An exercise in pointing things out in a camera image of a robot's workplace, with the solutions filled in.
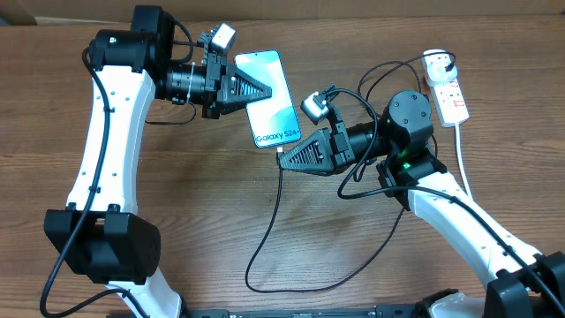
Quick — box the black USB charging cable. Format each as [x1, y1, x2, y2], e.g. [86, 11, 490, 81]
[245, 51, 456, 294]

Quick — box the Samsung Galaxy smartphone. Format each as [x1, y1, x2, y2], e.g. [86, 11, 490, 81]
[234, 49, 302, 148]

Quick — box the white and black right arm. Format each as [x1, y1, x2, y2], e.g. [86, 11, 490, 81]
[277, 90, 564, 317]

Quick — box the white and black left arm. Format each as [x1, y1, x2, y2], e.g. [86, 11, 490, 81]
[44, 5, 272, 317]

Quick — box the white charger plug adapter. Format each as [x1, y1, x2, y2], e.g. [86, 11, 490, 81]
[421, 49, 458, 87]

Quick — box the white power strip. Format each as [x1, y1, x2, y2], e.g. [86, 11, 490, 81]
[431, 79, 470, 127]

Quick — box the brown cardboard backdrop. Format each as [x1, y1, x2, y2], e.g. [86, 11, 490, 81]
[1, 0, 564, 25]

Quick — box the white power strip cord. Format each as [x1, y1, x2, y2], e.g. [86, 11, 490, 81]
[453, 123, 474, 200]

